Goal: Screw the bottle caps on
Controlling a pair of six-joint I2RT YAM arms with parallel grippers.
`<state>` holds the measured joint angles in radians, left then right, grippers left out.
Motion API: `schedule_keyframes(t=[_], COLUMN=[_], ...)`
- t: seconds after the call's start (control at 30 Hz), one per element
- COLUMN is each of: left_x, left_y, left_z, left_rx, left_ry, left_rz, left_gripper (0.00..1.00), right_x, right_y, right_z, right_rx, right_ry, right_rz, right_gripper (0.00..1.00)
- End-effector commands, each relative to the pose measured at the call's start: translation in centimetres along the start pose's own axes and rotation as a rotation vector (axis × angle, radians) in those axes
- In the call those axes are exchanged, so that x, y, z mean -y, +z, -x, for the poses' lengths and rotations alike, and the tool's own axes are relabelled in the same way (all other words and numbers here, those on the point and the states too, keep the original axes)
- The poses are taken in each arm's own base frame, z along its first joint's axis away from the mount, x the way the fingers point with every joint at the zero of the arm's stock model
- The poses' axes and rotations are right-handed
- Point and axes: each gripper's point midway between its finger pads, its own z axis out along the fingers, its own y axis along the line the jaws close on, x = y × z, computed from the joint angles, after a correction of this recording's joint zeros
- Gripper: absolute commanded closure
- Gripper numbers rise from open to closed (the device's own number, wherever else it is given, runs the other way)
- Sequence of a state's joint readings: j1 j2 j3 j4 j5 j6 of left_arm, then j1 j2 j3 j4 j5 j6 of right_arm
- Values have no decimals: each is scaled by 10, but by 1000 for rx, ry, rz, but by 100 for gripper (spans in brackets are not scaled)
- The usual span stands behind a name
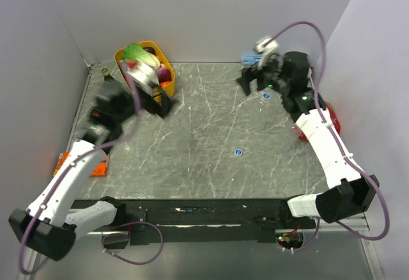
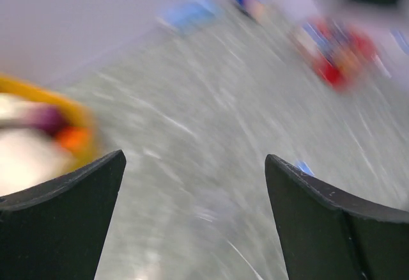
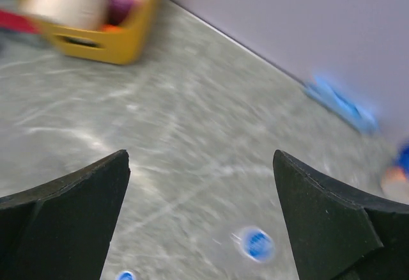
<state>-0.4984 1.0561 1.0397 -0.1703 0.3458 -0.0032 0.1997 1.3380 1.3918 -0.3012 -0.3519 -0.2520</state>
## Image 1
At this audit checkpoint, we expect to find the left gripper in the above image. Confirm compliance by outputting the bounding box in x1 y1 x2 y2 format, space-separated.
114 81 179 124

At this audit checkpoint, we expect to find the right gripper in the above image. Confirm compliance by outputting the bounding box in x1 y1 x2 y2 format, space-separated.
233 54 289 97

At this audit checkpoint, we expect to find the clear plastic bottle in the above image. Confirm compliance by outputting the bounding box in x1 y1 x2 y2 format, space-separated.
252 91 277 132

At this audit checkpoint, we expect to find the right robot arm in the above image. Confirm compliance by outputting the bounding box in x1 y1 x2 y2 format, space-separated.
236 51 379 228

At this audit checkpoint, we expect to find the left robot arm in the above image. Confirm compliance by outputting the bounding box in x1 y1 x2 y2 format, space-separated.
9 81 176 261

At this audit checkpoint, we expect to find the green glass bottle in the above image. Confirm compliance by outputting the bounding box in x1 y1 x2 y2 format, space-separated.
101 68 116 82

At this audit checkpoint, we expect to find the orange toy fruit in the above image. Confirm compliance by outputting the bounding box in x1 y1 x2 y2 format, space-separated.
160 81 171 88

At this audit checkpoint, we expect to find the purple toy onion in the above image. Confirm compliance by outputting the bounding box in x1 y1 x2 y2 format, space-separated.
157 67 172 82

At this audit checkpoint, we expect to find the toy napa cabbage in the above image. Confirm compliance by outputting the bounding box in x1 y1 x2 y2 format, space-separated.
122 43 160 69

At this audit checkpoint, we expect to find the red cookie bag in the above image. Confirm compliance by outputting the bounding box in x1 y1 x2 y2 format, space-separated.
292 100 341 143

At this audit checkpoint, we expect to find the orange razor box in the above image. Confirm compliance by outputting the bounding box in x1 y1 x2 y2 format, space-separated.
53 152 109 177

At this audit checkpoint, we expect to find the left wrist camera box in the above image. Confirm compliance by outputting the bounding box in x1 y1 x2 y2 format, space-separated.
125 61 160 96

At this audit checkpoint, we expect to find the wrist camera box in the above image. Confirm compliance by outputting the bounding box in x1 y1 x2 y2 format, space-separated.
125 61 160 96
254 36 279 70

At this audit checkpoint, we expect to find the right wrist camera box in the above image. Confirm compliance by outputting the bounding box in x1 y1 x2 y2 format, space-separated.
254 36 279 70

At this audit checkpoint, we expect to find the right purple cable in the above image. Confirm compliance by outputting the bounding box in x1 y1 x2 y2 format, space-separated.
268 20 390 252

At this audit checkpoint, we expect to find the purple cable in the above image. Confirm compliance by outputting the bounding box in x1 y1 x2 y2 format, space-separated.
268 20 390 252
17 68 143 275

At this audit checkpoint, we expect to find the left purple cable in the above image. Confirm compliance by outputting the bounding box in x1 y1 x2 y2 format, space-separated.
17 68 143 275

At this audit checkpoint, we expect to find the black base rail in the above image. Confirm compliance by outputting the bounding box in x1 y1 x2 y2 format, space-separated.
73 196 320 245

